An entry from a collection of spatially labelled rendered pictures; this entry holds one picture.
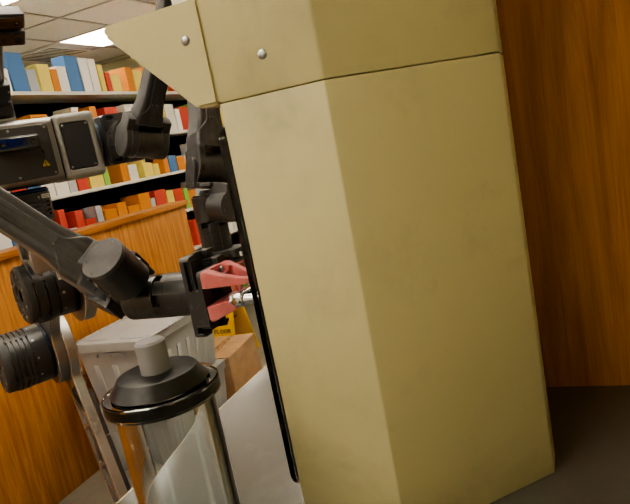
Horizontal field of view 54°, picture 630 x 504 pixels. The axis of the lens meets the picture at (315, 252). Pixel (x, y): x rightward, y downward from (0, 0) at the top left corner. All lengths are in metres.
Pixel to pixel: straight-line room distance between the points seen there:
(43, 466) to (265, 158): 2.63
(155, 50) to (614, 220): 0.62
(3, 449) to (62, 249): 2.13
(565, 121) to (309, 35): 0.44
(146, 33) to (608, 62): 0.57
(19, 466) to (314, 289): 2.51
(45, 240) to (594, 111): 0.74
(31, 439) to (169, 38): 2.55
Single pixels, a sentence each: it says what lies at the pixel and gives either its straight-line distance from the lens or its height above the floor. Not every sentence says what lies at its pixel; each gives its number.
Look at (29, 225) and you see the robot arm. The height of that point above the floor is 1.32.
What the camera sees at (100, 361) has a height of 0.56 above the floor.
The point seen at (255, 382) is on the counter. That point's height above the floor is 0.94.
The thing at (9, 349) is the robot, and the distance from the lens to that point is 2.03.
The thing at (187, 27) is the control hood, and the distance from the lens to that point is 0.64.
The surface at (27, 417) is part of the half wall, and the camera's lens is 3.03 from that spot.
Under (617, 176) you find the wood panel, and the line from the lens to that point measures 0.92.
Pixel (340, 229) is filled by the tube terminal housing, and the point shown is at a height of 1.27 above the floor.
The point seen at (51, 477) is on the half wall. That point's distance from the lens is 3.16.
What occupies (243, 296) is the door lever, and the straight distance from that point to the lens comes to 0.70.
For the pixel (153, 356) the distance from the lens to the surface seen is 0.59.
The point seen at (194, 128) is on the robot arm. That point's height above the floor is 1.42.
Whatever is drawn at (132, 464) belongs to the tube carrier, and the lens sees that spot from 0.61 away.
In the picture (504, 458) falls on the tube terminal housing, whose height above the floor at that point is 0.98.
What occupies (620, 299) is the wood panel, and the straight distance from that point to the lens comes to 0.96.
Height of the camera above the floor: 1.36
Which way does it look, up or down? 10 degrees down
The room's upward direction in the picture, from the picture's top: 11 degrees counter-clockwise
